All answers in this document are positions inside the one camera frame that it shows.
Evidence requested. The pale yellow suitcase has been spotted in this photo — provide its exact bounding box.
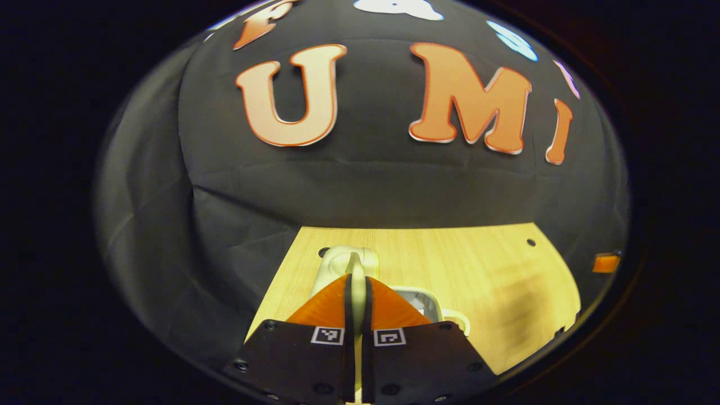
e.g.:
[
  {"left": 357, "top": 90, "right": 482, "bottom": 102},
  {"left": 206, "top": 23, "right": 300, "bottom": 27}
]
[{"left": 308, "top": 245, "right": 472, "bottom": 403}]

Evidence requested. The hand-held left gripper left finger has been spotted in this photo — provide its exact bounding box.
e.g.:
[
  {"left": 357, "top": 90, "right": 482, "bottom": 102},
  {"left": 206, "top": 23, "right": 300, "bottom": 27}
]
[{"left": 222, "top": 274, "right": 356, "bottom": 404}]

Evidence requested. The black backdrop cloth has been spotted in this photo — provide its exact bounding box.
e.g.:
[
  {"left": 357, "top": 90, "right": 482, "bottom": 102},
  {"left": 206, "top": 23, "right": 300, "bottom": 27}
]
[{"left": 93, "top": 0, "right": 628, "bottom": 361}]

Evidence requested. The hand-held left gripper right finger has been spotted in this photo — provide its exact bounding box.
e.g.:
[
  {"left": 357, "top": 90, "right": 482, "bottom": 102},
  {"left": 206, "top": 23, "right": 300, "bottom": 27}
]
[{"left": 360, "top": 276, "right": 498, "bottom": 404}]

